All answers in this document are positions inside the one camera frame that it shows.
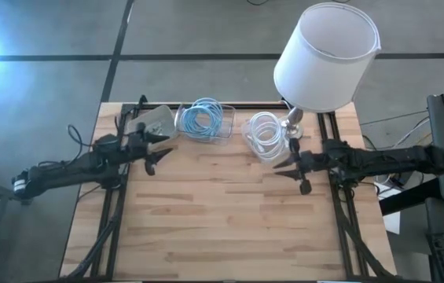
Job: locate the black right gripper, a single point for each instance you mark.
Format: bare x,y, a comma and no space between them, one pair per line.
310,162

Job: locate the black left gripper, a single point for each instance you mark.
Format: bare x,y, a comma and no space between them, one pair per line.
139,147

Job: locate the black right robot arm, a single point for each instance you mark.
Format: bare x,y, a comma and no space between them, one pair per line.
382,159

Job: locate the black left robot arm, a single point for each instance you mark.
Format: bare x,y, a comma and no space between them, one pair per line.
68,171

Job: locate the frosted plastic bin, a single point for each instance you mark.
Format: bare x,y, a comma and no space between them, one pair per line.
247,129

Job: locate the clear plastic bin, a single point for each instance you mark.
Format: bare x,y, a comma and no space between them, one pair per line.
227,126

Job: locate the silver lamp with white shade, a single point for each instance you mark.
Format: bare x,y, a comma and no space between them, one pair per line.
324,67

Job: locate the white paper sheet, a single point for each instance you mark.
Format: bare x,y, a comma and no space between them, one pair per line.
392,222

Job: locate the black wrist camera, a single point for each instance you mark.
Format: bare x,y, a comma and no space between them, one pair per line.
333,147
107,142

